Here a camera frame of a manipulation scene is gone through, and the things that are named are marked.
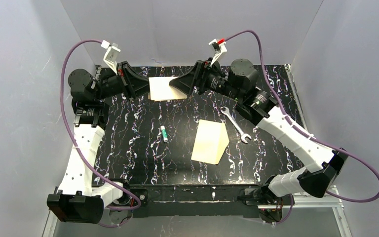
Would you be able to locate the brown letter paper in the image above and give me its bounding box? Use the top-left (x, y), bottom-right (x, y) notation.
top-left (149, 88), bottom-right (188, 101)

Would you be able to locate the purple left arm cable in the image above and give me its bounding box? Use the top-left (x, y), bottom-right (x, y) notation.
top-left (60, 39), bottom-right (142, 229)

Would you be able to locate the aluminium front rail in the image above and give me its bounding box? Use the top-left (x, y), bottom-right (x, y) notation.
top-left (49, 186), bottom-right (344, 210)

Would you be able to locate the silver wrench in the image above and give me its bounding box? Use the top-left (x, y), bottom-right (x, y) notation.
top-left (220, 107), bottom-right (252, 144)

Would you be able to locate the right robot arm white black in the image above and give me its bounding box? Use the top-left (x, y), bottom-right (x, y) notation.
top-left (169, 59), bottom-right (347, 199)

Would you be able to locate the cream envelope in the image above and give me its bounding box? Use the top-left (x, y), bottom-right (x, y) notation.
top-left (191, 119), bottom-right (229, 165)

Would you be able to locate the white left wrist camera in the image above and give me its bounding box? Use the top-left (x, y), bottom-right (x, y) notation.
top-left (101, 40), bottom-right (121, 75)

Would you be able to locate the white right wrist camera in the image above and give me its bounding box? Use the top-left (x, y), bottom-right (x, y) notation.
top-left (208, 39), bottom-right (227, 65)

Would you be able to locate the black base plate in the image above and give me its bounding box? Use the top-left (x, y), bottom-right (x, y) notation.
top-left (99, 185), bottom-right (295, 218)

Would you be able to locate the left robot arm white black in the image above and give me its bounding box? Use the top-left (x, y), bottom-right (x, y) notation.
top-left (47, 62), bottom-right (149, 224)

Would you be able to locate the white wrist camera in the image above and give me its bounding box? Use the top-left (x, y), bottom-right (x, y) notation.
top-left (208, 39), bottom-right (227, 65)
top-left (101, 40), bottom-right (121, 75)

